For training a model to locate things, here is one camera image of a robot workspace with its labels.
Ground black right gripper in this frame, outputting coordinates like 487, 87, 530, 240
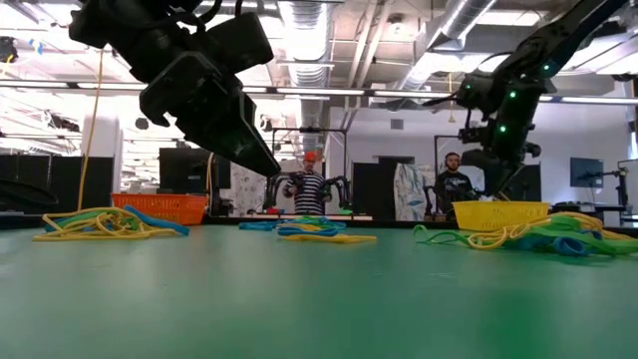
461, 92, 542, 200

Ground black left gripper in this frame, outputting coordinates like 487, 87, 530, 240
139, 52, 281, 179

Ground orange plastic basket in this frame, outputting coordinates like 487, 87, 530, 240
110, 192, 208, 226

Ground blue rubber band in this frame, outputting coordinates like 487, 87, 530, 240
237, 220, 276, 232

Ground tangled green rubber bands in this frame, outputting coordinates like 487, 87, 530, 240
52, 211, 139, 233
471, 212, 638, 257

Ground yellow plastic basket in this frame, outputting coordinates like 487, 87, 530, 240
452, 199, 552, 232

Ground person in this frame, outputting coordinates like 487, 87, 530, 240
282, 151, 328, 215
433, 152, 480, 216

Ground white patterned backdrop sheet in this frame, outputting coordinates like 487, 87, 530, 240
230, 159, 274, 215
393, 163, 440, 221

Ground black screen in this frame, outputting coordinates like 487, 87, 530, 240
158, 147, 232, 195

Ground long LED light bar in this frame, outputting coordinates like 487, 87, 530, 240
0, 79, 638, 106

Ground black partition panel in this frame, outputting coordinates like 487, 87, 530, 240
0, 154, 115, 214

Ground green table mat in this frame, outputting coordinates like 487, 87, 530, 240
0, 222, 638, 359

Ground black curved object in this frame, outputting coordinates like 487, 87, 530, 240
0, 178, 60, 214

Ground black frame stand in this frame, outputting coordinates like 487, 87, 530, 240
271, 128, 349, 215
434, 133, 503, 220

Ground grey wall monitor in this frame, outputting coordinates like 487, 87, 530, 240
569, 157, 605, 189

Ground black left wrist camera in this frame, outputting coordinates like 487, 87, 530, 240
198, 12, 275, 76

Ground silver ventilation duct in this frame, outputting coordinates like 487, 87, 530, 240
276, 0, 336, 146
396, 0, 499, 94

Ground yellow hanging power cable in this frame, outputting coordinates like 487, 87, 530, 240
76, 48, 107, 210

